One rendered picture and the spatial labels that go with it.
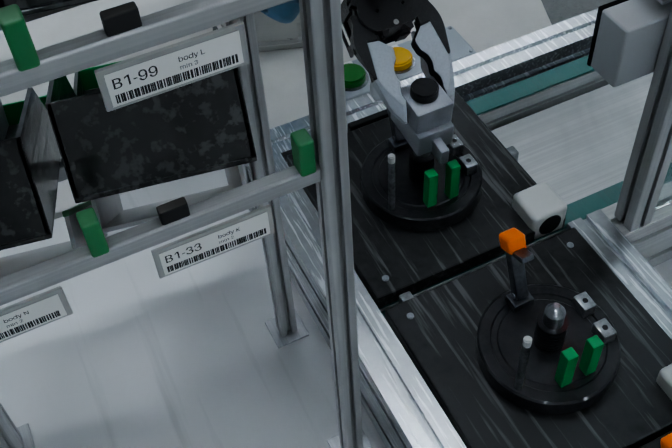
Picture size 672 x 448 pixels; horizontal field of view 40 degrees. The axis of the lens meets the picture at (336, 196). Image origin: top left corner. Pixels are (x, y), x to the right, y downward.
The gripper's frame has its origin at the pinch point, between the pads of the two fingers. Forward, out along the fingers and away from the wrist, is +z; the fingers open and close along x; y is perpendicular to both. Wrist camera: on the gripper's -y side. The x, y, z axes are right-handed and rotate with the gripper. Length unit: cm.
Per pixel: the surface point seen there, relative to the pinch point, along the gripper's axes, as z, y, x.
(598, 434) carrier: 36.2, -8.9, 0.6
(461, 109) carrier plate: 0.3, 16.5, -10.7
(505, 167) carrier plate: 9.2, 10.1, -10.2
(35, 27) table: -41, 59, 33
